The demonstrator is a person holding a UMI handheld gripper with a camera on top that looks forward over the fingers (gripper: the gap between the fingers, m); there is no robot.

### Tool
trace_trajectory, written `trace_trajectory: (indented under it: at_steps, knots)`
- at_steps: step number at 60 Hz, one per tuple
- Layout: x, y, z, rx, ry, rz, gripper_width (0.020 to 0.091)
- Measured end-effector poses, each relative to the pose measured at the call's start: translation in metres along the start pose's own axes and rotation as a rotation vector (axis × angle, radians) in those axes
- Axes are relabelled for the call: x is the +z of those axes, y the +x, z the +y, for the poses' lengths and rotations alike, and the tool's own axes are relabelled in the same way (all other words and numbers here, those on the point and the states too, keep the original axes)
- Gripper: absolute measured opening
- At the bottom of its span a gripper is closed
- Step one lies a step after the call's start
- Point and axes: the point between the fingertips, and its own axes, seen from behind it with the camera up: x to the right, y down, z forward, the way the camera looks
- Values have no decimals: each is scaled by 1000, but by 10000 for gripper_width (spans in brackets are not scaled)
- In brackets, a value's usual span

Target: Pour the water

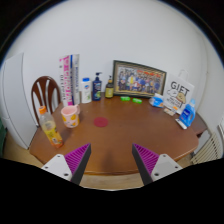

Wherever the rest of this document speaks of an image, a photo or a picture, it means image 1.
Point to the small white flat item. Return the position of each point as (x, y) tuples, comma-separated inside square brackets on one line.
[(181, 124)]

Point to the white bottle with blue cap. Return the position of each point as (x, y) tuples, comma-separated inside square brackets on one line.
[(86, 92)]

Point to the blue and white tissue pack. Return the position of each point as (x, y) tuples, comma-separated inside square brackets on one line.
[(156, 101)]

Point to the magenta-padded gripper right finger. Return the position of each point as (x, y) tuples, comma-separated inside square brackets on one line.
[(147, 160)]

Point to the white refrigerator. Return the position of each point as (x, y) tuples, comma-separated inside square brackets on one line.
[(15, 100)]

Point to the dark pump bottle yellow label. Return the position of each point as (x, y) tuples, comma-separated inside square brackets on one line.
[(109, 90)]

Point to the pink cup with orange print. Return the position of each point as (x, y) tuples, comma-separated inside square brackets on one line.
[(70, 117)]

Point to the framed group photo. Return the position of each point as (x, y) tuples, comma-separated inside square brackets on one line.
[(138, 79)]

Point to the dark blue pump bottle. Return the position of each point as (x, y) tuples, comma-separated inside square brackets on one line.
[(97, 89)]

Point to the flat round red coaster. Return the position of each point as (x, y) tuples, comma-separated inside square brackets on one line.
[(101, 122)]

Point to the white paper gift bag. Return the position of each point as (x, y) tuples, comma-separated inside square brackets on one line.
[(178, 93)]

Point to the dark wooden chair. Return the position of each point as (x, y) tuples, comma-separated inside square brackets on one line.
[(36, 96)]

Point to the white radiator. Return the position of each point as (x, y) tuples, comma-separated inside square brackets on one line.
[(210, 150)]

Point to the small beige box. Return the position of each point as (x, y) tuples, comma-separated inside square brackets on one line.
[(169, 111)]

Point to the blue liquid refill bottle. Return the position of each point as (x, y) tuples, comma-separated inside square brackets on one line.
[(187, 115)]

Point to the orange-capped juice bottle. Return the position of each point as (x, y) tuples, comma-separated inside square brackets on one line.
[(53, 131)]

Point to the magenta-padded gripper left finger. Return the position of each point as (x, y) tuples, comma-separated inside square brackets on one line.
[(76, 160)]

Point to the green plastic crate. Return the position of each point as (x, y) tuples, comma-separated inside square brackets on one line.
[(2, 136)]

